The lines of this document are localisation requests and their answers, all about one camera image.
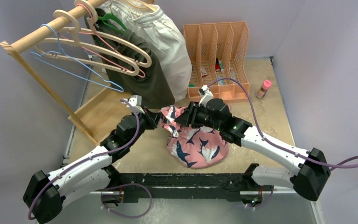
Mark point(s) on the beige hanger under white shorts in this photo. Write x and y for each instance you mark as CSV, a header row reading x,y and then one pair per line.
x,y
141,5

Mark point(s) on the pink patterned shorts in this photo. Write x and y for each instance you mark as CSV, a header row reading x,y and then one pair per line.
x,y
193,147

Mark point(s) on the light blue tube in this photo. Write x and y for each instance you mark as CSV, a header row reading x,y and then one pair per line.
x,y
220,82

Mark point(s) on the orange plastic file organizer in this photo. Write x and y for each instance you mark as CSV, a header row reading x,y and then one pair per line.
x,y
217,52

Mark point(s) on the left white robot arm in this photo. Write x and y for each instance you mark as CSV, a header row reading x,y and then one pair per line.
x,y
47,194

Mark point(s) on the front beige wooden hanger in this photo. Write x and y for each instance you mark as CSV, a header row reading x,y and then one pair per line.
x,y
116,61

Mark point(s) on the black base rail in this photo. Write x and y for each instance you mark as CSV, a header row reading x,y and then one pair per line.
x,y
232,187

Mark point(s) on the red white tube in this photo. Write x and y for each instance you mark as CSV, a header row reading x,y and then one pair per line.
x,y
204,72

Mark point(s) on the white shorts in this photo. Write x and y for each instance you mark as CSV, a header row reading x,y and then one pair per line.
x,y
165,39

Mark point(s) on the red black marker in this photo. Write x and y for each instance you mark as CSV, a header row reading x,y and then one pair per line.
x,y
217,65

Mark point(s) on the dark green shorts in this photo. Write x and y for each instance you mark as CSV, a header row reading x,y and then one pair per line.
x,y
153,88

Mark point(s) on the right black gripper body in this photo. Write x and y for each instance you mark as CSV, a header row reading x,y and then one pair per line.
x,y
200,117

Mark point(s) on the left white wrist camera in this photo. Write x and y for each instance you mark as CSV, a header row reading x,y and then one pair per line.
x,y
134,103

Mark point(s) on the pink capped bottle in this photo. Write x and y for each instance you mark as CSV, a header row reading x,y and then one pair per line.
x,y
266,85

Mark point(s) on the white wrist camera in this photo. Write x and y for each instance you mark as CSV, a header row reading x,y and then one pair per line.
x,y
134,103
205,94

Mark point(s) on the beige wooden hanger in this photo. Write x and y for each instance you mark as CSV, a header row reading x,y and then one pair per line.
x,y
120,43
116,61

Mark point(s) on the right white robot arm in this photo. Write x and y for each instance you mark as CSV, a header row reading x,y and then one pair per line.
x,y
303,171

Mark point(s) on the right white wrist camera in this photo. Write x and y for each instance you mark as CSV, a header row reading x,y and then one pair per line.
x,y
205,94

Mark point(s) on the rear beige wooden hanger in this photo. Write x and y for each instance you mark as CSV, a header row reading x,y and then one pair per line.
x,y
120,43

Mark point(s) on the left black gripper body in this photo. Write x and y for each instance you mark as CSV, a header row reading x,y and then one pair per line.
x,y
145,121

